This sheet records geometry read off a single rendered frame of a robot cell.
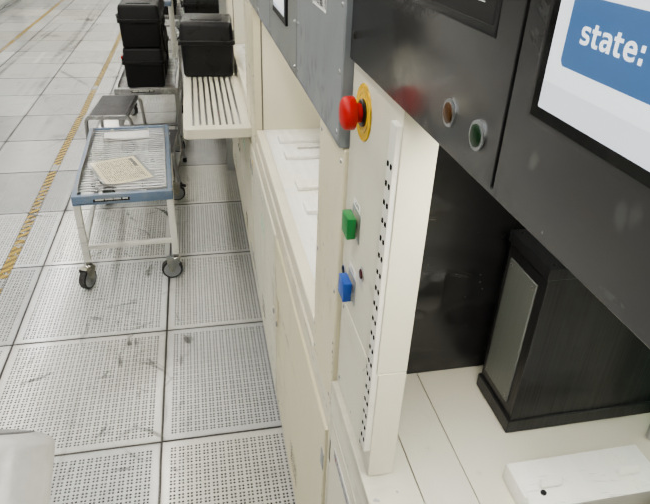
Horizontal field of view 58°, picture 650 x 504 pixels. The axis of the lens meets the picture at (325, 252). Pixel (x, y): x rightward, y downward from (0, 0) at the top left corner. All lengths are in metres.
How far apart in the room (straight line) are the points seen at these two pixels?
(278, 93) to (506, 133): 1.80
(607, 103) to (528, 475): 0.67
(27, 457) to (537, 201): 0.31
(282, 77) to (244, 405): 1.17
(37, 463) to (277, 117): 1.90
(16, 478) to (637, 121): 0.34
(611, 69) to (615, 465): 0.73
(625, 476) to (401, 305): 0.43
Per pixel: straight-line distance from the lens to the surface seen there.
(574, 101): 0.33
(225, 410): 2.19
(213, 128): 2.35
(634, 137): 0.29
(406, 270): 0.66
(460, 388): 1.04
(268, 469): 2.01
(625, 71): 0.30
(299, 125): 2.19
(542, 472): 0.91
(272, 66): 2.12
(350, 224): 0.76
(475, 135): 0.41
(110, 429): 2.20
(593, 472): 0.94
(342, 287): 0.81
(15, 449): 0.35
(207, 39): 3.05
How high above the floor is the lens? 1.56
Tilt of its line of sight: 31 degrees down
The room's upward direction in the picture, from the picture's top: 2 degrees clockwise
